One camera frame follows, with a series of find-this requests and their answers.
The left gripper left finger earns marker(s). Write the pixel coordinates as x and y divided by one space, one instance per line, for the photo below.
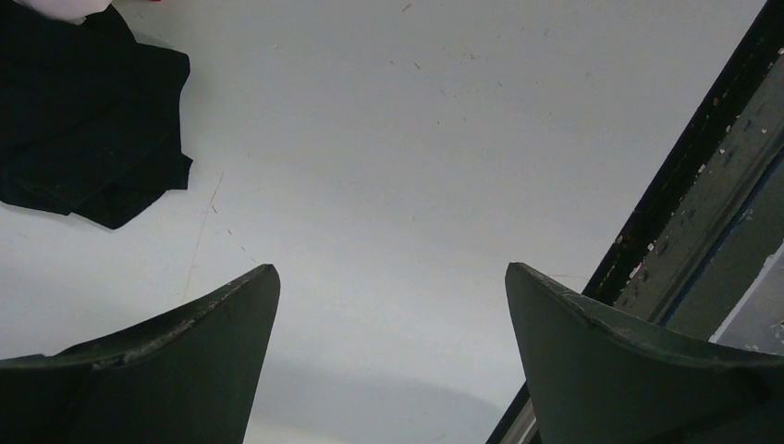
189 375

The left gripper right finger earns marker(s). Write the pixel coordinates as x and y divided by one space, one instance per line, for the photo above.
637 380

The red white underwear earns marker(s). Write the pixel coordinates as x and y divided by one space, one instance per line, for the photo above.
73 11

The black underwear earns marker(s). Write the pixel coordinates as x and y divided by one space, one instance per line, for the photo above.
90 117

